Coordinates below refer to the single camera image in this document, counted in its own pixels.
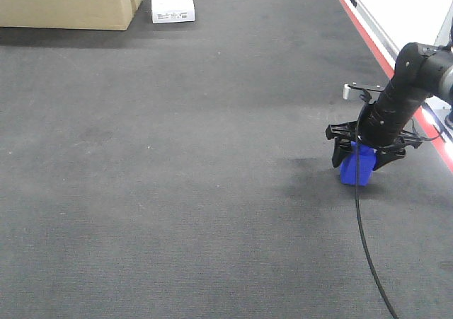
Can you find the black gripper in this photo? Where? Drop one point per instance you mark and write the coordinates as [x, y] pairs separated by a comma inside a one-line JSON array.
[[344, 134]]

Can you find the blue plastic block part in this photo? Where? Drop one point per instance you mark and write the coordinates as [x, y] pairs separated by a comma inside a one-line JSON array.
[[358, 166]]

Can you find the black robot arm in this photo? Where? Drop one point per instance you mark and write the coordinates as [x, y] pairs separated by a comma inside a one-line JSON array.
[[421, 71]]

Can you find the white long carton box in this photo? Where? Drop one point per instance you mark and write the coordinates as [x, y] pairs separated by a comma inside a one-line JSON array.
[[172, 11]]

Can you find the brown cardboard box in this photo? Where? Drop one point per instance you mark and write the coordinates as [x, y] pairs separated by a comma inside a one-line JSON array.
[[69, 14]]

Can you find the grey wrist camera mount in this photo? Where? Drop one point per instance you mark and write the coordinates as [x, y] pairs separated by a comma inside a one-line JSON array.
[[356, 91]]

